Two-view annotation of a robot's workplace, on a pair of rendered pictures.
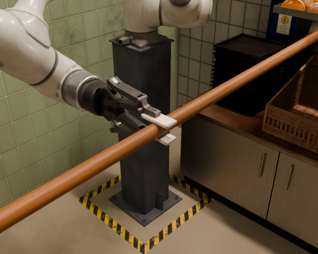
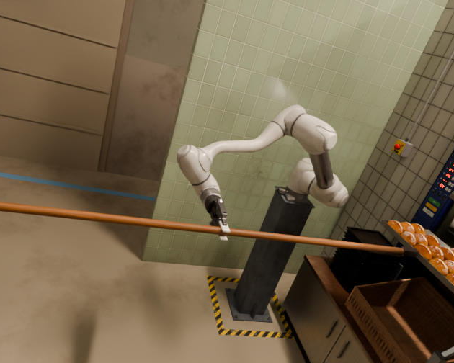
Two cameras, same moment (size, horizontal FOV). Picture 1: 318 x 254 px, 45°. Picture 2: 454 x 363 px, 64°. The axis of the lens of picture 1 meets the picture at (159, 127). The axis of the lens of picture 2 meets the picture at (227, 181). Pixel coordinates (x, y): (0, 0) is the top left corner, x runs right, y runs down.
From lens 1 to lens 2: 0.76 m
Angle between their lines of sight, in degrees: 24
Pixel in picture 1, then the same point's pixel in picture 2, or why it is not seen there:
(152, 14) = (305, 184)
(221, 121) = (321, 281)
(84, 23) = (272, 168)
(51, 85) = (199, 189)
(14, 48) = (189, 165)
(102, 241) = (201, 309)
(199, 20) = (331, 203)
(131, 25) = (290, 184)
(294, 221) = not seen: outside the picture
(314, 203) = not seen: outside the picture
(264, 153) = (336, 320)
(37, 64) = (196, 176)
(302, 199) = not seen: outside the picture
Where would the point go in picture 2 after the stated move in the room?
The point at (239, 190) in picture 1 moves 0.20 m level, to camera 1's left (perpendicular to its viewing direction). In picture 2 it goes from (310, 340) to (285, 322)
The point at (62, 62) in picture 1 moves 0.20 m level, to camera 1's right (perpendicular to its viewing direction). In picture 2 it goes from (209, 181) to (246, 202)
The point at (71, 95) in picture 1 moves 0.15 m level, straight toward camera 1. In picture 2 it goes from (203, 197) to (189, 210)
